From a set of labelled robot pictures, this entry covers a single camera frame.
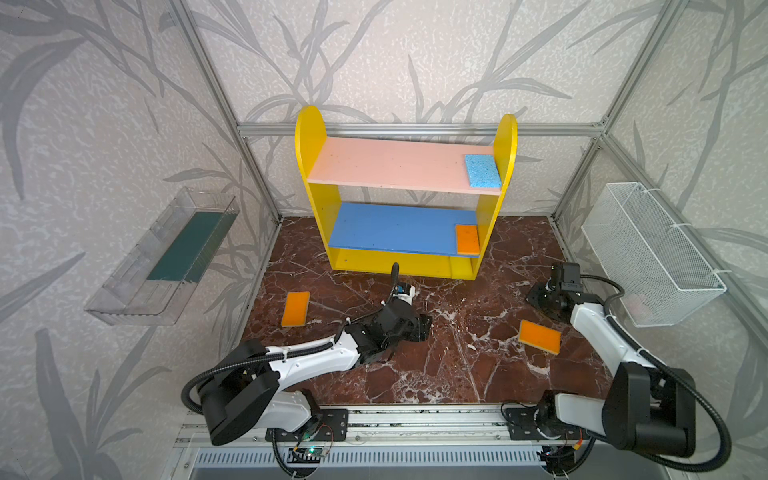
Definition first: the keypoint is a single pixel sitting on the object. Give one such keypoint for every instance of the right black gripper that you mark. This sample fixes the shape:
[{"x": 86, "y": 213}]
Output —
[{"x": 545, "y": 297}]

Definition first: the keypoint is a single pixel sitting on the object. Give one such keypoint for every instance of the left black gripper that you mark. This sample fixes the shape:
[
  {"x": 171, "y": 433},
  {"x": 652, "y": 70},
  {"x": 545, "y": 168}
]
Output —
[{"x": 414, "y": 325}]

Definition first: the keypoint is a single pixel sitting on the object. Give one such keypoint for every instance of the yellow orange sponge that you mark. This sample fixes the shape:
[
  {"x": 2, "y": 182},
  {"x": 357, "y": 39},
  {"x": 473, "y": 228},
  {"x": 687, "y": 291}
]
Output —
[{"x": 467, "y": 240}]

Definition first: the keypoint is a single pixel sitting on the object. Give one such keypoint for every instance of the blue sponge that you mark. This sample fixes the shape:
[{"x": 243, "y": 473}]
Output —
[{"x": 482, "y": 171}]

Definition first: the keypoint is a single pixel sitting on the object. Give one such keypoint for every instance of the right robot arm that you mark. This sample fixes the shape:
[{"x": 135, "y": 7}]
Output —
[{"x": 651, "y": 409}]

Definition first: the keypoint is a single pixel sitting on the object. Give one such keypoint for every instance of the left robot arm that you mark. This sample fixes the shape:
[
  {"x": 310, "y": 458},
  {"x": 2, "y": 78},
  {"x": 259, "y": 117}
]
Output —
[{"x": 255, "y": 386}]

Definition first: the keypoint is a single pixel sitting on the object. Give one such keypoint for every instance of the yellow shelf unit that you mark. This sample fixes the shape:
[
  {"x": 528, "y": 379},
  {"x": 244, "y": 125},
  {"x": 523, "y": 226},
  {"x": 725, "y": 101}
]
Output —
[{"x": 360, "y": 237}]

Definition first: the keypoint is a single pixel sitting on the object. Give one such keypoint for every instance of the orange yellow sponge right floor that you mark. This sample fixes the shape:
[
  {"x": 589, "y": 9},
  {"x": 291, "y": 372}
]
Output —
[{"x": 540, "y": 337}]

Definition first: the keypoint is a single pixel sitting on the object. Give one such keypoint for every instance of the orange sponge left floor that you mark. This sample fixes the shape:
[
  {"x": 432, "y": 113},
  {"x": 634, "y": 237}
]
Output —
[{"x": 295, "y": 310}]

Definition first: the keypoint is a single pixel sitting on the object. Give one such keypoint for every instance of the left controller board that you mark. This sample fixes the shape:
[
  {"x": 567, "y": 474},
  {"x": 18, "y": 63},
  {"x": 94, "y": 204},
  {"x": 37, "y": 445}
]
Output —
[{"x": 312, "y": 454}]

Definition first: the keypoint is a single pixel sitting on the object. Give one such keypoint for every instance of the controller board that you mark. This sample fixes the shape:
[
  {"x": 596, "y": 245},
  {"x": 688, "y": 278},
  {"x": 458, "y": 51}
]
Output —
[
  {"x": 312, "y": 454},
  {"x": 560, "y": 462}
]

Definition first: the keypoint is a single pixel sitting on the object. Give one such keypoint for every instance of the right controller board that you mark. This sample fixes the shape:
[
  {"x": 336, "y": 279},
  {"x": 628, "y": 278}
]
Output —
[{"x": 560, "y": 462}]

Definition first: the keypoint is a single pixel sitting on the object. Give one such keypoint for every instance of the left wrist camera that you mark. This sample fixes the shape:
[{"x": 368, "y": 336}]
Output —
[{"x": 405, "y": 292}]

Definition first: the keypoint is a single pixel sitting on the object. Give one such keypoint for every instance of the white wire mesh basket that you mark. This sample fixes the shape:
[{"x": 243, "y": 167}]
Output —
[{"x": 641, "y": 247}]

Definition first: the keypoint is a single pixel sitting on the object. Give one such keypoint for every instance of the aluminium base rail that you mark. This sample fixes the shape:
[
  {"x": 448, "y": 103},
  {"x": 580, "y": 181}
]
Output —
[{"x": 368, "y": 436}]

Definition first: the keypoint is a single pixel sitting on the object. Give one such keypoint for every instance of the clear plastic wall bin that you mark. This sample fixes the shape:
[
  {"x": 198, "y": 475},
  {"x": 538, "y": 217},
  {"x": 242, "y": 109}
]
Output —
[{"x": 155, "y": 281}]

